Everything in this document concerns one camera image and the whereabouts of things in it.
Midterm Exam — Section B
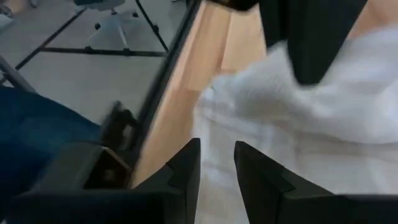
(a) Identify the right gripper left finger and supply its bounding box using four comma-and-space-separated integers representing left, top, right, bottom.
135, 138, 201, 224

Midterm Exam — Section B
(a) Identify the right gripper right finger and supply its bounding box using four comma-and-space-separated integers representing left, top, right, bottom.
234, 141, 340, 224

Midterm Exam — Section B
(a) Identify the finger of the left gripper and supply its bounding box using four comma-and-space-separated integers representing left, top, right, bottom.
287, 0, 368, 86
259, 0, 290, 48

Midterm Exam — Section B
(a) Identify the white checked towel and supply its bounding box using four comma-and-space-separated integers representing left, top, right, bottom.
192, 24, 398, 224

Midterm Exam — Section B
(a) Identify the white office chair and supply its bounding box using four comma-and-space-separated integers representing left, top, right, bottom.
73, 0, 140, 52

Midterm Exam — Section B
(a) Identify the person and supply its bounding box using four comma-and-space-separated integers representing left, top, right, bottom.
0, 86, 103, 203

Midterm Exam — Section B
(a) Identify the black table-edge camera mount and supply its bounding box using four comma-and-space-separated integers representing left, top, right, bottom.
29, 101, 139, 191

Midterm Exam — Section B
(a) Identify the black metal table frame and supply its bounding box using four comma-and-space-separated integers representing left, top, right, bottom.
129, 0, 203, 169

